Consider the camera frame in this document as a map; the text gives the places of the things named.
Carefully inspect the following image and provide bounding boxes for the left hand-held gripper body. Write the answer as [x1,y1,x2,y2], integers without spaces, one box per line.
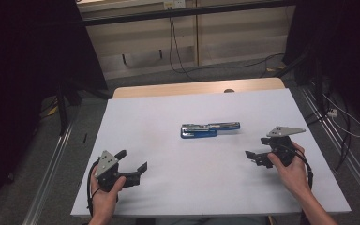
[93,150,121,193]

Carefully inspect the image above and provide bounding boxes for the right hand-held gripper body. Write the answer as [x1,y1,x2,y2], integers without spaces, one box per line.
[265,126,308,167]

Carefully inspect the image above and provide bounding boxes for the blue stapler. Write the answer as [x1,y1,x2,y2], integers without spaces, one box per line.
[180,121,241,140]

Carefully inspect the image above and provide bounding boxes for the person's right hand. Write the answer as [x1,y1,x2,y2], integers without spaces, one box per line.
[266,141,313,201]

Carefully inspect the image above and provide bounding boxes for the person's left hand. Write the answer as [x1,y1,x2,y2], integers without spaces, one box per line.
[88,172,127,224]

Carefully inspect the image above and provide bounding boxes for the white table cover sheet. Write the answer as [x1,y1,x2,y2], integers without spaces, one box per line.
[69,88,353,218]

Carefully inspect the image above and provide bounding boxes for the black metal stand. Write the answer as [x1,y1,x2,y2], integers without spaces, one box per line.
[273,46,329,126]
[54,79,112,137]

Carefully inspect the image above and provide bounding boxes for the black curtain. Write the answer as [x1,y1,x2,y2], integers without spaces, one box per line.
[0,0,109,214]
[282,0,360,132]

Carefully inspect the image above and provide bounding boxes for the black metal bar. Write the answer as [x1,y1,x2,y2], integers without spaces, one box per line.
[81,0,296,27]

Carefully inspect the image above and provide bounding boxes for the left hand-held gripper black cable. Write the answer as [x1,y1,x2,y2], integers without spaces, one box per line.
[86,158,101,217]

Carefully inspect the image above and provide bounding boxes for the hand-held gripper black cable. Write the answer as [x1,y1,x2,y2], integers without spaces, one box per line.
[86,158,101,217]
[277,144,314,191]

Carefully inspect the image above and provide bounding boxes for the right hand-held gripper black cable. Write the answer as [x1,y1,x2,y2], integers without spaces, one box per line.
[277,144,314,191]

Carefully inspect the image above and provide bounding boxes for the aluminium floor rail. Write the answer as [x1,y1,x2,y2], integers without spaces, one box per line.
[22,121,74,225]
[299,87,360,214]

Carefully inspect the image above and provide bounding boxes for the black floor cables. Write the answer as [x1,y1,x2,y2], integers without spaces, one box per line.
[304,102,353,173]

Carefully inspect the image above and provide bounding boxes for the white cable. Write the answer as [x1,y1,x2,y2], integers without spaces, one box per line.
[322,93,360,139]

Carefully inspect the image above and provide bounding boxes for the black power cable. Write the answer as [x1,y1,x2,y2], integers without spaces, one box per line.
[168,7,286,82]

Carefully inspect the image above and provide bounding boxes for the white wall socket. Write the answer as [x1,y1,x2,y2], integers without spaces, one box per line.
[163,0,187,10]

